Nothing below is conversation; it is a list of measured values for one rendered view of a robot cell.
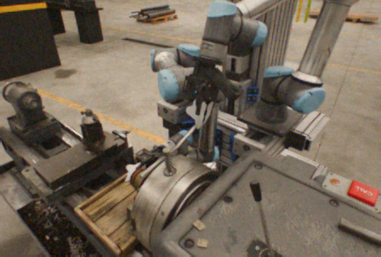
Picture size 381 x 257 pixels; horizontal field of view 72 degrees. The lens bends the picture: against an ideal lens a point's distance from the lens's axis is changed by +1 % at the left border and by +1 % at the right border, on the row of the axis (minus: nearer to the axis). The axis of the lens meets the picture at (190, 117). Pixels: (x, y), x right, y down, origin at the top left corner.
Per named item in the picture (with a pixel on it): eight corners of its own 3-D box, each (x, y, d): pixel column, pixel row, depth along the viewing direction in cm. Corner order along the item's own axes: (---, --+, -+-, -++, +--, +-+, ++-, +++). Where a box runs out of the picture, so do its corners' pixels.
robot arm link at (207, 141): (221, 59, 104) (213, 151, 132) (195, 62, 102) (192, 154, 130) (231, 72, 95) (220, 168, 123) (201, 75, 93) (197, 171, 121)
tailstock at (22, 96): (63, 131, 162) (49, 88, 147) (30, 145, 149) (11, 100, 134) (41, 115, 179) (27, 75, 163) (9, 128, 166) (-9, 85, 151)
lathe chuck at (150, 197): (214, 205, 103) (213, 146, 84) (158, 273, 85) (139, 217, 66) (197, 194, 108) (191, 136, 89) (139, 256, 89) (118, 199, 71)
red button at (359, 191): (377, 195, 68) (379, 190, 67) (372, 209, 64) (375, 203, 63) (350, 184, 72) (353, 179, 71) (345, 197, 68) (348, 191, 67)
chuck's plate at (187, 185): (222, 210, 101) (222, 151, 82) (166, 281, 83) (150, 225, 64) (214, 205, 103) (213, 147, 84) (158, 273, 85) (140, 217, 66)
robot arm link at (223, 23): (246, 6, 70) (220, -3, 66) (235, 48, 73) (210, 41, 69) (229, 7, 77) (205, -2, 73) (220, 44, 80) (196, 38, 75)
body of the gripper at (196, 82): (196, 94, 84) (204, 56, 81) (217, 101, 80) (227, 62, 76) (180, 94, 78) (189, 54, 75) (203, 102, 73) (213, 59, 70)
